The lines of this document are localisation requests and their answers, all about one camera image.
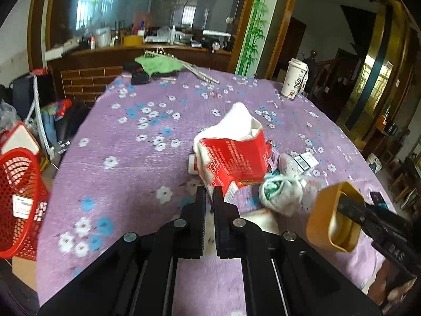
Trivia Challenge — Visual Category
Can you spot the red and white carton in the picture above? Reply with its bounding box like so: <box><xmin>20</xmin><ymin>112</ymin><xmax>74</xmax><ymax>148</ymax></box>
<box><xmin>197</xmin><ymin>128</ymin><xmax>273</xmax><ymax>203</ymax></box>

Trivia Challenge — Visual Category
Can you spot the white box with barcode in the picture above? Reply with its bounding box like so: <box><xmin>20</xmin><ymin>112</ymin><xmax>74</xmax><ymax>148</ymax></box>
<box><xmin>292</xmin><ymin>152</ymin><xmax>319</xmax><ymax>172</ymax></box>

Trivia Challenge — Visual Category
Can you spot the white bucket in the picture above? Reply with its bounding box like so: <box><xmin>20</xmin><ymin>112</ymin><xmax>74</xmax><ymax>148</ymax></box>
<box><xmin>367</xmin><ymin>153</ymin><xmax>384</xmax><ymax>173</ymax></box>

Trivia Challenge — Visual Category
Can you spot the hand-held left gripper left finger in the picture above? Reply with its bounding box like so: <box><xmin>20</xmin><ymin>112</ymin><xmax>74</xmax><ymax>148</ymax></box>
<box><xmin>38</xmin><ymin>186</ymin><xmax>207</xmax><ymax>316</ymax></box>

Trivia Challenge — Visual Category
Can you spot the white printed tumbler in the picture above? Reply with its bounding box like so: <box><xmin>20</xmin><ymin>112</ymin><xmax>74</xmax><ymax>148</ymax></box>
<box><xmin>280</xmin><ymin>58</ymin><xmax>309</xmax><ymax>101</ymax></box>

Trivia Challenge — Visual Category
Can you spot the colourful printed bag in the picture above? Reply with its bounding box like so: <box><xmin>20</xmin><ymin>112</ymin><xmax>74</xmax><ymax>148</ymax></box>
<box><xmin>41</xmin><ymin>99</ymin><xmax>73</xmax><ymax>145</ymax></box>

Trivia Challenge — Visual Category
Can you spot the gold framed glass door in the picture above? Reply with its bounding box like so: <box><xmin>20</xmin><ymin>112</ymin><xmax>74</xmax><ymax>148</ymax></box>
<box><xmin>342</xmin><ymin>0</ymin><xmax>412</xmax><ymax>139</ymax></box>

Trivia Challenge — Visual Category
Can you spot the etched glass partition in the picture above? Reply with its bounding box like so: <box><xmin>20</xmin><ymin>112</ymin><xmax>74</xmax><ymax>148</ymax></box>
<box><xmin>49</xmin><ymin>0</ymin><xmax>250</xmax><ymax>53</ymax></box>

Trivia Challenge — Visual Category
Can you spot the knotted clear plastic bag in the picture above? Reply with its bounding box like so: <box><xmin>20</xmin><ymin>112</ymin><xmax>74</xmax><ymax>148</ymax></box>
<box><xmin>258</xmin><ymin>153</ymin><xmax>318</xmax><ymax>217</ymax></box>

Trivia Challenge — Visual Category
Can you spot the dark shopping bag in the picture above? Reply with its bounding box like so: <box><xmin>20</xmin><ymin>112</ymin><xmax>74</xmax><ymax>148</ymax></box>
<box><xmin>10</xmin><ymin>72</ymin><xmax>55</xmax><ymax>122</ymax></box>

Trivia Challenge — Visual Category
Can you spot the bamboo painted pillar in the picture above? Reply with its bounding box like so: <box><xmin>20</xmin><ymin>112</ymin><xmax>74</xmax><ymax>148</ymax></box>
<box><xmin>235</xmin><ymin>0</ymin><xmax>283</xmax><ymax>76</ymax></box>

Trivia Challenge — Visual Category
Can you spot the yellow plastic cup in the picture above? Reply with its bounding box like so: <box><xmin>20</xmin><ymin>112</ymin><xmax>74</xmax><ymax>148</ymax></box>
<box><xmin>306</xmin><ymin>182</ymin><xmax>365</xmax><ymax>251</ymax></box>

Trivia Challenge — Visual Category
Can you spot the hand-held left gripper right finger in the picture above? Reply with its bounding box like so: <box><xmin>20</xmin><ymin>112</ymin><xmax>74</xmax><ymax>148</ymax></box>
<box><xmin>212</xmin><ymin>186</ymin><xmax>384</xmax><ymax>316</ymax></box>

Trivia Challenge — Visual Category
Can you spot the purple floral tablecloth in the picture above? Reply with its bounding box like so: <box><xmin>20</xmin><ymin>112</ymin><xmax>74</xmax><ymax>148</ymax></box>
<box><xmin>36</xmin><ymin>67</ymin><xmax>400</xmax><ymax>316</ymax></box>

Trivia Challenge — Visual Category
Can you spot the white lidded container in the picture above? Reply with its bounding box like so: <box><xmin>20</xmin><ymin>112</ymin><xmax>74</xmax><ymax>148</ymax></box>
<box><xmin>95</xmin><ymin>28</ymin><xmax>112</xmax><ymax>48</ymax></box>

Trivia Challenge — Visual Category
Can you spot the white box with red rim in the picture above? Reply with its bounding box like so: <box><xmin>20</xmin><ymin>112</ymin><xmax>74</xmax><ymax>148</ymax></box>
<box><xmin>0</xmin><ymin>122</ymin><xmax>40</xmax><ymax>159</ymax></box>

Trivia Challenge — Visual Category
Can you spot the person's right hand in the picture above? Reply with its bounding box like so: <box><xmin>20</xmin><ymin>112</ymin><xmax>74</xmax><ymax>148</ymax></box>
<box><xmin>368</xmin><ymin>261</ymin><xmax>417</xmax><ymax>307</ymax></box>

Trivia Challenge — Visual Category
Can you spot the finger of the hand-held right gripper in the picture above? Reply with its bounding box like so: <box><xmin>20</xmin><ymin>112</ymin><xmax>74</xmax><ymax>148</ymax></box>
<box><xmin>370</xmin><ymin>190</ymin><xmax>389</xmax><ymax>209</ymax></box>
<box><xmin>337</xmin><ymin>196</ymin><xmax>374</xmax><ymax>230</ymax></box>

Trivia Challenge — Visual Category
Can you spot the red plastic basket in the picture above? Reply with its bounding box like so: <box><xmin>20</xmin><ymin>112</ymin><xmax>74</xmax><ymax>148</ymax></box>
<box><xmin>0</xmin><ymin>148</ymin><xmax>50</xmax><ymax>260</ymax></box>

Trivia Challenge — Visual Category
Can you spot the wooden counter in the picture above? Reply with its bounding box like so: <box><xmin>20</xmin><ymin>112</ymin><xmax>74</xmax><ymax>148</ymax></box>
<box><xmin>44</xmin><ymin>44</ymin><xmax>231</xmax><ymax>106</ymax></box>

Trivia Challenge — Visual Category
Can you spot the white tissue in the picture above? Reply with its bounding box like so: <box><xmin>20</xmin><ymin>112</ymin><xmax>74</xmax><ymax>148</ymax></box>
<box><xmin>242</xmin><ymin>209</ymin><xmax>280</xmax><ymax>234</ymax></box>

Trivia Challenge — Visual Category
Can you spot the green cloth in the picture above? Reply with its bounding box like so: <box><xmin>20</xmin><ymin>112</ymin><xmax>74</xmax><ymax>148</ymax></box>
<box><xmin>135</xmin><ymin>54</ymin><xmax>183</xmax><ymax>76</ymax></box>

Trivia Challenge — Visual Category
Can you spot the black wallet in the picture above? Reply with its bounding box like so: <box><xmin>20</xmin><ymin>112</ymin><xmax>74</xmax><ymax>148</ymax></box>
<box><xmin>131</xmin><ymin>71</ymin><xmax>152</xmax><ymax>85</ymax></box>

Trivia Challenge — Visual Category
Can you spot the white twisted pole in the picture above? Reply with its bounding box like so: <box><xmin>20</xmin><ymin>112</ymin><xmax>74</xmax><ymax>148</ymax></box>
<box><xmin>29</xmin><ymin>72</ymin><xmax>53</xmax><ymax>159</ymax></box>

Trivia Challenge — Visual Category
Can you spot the clear crumpled plastic bag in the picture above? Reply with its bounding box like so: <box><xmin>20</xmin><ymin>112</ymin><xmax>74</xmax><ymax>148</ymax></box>
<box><xmin>0</xmin><ymin>102</ymin><xmax>17</xmax><ymax>132</ymax></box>

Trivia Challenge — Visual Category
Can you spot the bundle of pale rods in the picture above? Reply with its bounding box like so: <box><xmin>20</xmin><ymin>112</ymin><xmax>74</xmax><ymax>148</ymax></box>
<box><xmin>145</xmin><ymin>49</ymin><xmax>220</xmax><ymax>84</ymax></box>

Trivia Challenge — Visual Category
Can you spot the dark carved stair post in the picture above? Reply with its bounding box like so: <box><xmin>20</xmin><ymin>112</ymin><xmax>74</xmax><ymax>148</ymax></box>
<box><xmin>303</xmin><ymin>50</ymin><xmax>319</xmax><ymax>83</ymax></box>

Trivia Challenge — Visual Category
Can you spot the dark wooden door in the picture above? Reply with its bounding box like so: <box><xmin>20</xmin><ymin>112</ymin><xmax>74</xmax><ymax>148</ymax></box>
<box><xmin>289</xmin><ymin>16</ymin><xmax>307</xmax><ymax>80</ymax></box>

